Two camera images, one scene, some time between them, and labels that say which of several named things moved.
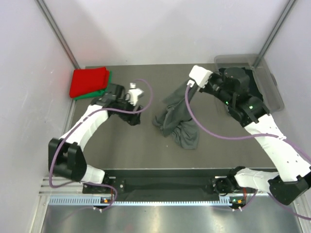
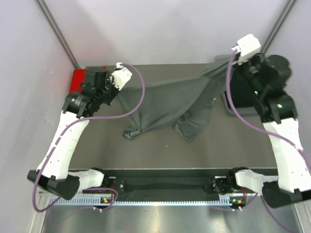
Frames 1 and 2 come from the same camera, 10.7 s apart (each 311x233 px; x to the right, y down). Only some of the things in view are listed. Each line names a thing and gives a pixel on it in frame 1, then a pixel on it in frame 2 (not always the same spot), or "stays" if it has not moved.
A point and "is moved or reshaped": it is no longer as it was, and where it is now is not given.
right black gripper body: (213, 87) to (252, 66)
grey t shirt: (176, 120) is moved or reshaped
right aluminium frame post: (273, 34) stays
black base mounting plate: (159, 182) stays
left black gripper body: (129, 118) to (107, 94)
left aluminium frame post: (57, 31) stays
